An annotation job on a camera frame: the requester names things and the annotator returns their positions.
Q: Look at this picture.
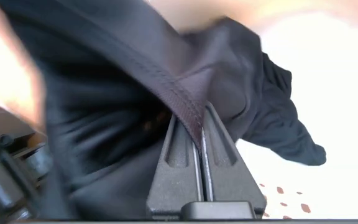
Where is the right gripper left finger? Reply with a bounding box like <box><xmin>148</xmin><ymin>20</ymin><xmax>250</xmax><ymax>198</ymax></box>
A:
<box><xmin>146</xmin><ymin>114</ymin><xmax>204</xmax><ymax>218</ymax></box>

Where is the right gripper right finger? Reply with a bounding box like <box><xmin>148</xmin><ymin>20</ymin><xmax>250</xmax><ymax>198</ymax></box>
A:
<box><xmin>200</xmin><ymin>102</ymin><xmax>267</xmax><ymax>218</ymax></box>

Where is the black garment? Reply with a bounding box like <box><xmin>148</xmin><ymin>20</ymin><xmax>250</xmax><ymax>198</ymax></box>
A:
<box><xmin>0</xmin><ymin>0</ymin><xmax>328</xmax><ymax>220</ymax></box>

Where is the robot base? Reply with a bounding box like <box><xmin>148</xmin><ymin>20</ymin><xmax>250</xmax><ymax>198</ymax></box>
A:
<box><xmin>0</xmin><ymin>102</ymin><xmax>54</xmax><ymax>223</ymax></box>

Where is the white laundry basket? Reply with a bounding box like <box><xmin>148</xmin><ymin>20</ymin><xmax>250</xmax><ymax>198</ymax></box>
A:
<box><xmin>235</xmin><ymin>12</ymin><xmax>358</xmax><ymax>220</ymax></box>

